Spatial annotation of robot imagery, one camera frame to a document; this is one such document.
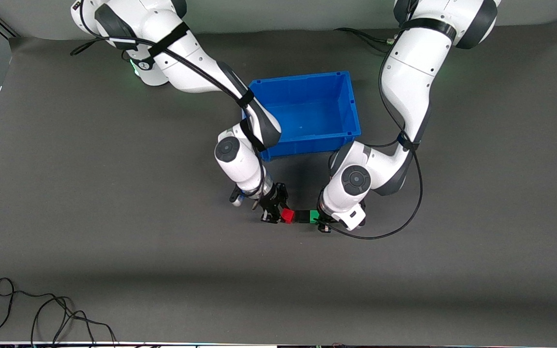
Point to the dark grey table mat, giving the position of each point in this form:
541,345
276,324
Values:
278,270

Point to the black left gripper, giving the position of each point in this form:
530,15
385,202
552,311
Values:
321,222

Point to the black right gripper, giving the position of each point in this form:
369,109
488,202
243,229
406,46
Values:
274,199

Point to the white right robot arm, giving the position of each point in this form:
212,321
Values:
186,58

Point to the green cube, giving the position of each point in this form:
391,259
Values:
314,216

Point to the blue plastic bin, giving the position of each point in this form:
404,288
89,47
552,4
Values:
317,106

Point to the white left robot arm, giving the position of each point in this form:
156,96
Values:
409,72

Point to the black cube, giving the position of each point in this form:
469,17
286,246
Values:
302,216

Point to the red cube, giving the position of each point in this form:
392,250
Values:
287,215

